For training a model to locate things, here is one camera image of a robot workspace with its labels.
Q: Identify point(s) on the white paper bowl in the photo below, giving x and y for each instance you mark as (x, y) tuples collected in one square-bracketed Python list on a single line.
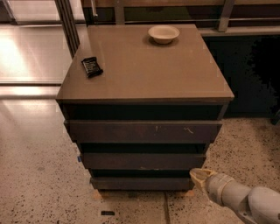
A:
[(163, 34)]

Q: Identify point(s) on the middle drawer front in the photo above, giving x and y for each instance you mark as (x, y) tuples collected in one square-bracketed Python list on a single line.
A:
[(139, 161)]

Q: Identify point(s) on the brown drawer cabinet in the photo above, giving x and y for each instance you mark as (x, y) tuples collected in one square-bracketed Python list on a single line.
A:
[(144, 81)]

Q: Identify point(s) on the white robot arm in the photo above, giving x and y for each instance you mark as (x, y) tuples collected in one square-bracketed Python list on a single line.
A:
[(256, 205)]

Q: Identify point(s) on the metal railing frame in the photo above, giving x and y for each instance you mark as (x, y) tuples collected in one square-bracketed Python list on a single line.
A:
[(226, 24)]

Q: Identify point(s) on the top drawer front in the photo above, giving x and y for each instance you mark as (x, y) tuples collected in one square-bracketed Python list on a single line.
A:
[(142, 132)]

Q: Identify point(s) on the drawer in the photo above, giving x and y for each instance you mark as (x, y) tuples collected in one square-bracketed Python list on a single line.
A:
[(142, 184), (139, 161), (142, 132)]

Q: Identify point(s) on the black floor tape mark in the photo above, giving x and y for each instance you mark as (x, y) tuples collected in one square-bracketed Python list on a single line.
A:
[(107, 213)]

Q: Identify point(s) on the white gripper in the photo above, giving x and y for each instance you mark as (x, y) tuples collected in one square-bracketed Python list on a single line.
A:
[(214, 185)]

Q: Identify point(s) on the black snack wrapper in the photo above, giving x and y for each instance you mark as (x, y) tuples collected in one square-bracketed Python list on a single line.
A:
[(92, 67)]

